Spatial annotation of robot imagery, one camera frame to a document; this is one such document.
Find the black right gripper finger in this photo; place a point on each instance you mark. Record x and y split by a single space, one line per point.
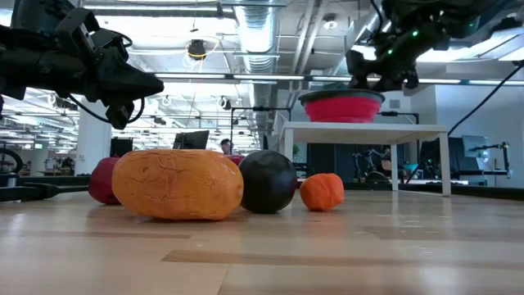
358 69
399 80

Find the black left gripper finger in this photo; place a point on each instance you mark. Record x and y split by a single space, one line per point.
127 84

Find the large dark red fruit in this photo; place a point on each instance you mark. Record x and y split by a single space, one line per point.
102 182

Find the large orange mango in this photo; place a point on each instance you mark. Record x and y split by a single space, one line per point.
176 184

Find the black knife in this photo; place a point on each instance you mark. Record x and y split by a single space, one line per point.
41 191

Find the small orange tangerine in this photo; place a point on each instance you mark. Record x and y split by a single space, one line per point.
322 191

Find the dark red round fruit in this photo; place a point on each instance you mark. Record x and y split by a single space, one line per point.
235 159

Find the black round fruit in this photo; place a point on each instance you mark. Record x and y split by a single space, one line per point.
268 182

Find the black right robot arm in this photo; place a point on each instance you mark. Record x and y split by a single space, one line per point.
471 16

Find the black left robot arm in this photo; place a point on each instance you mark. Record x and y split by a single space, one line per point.
20 65

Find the dark bowl of fruit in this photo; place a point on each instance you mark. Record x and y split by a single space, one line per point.
341 108

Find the white perforated shelf riser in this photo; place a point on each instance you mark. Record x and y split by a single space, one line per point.
360 132

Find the black cabinet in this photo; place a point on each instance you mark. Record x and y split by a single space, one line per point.
120 151

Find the black computer monitor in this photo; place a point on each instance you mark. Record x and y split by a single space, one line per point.
190 140

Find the long ceiling light strip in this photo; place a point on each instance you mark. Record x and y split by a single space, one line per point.
266 77

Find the person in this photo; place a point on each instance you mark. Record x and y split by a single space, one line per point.
225 145

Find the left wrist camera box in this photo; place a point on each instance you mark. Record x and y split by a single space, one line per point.
78 30

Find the black overhead camera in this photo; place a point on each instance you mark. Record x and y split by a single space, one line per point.
196 49

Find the silver ventilation duct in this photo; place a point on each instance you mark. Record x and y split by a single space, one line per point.
258 41

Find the black aluminium table frame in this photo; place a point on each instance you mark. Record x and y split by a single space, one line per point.
483 191

